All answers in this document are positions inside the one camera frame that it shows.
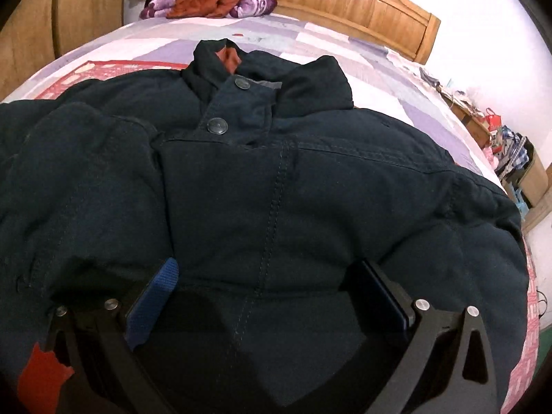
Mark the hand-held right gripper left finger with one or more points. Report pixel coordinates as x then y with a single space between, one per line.
152 302

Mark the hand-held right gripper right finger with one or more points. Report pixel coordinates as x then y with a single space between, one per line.
390 299

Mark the dark navy jacket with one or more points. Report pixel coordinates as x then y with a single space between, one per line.
276 189

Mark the cardboard box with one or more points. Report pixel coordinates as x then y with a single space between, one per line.
534 177

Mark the brown bedside cabinet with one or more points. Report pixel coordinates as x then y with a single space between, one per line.
470 123

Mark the blue checked bag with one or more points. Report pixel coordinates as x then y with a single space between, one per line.
513 146

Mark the red bag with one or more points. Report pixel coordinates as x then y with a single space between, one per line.
494 118

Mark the red checked blanket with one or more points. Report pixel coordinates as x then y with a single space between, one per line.
108 71

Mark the pastel patchwork bedspread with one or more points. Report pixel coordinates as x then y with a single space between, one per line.
327 45

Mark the wooden wardrobe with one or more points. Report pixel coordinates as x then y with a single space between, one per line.
80 6

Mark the purple printed blanket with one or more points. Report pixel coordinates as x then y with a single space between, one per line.
258 2

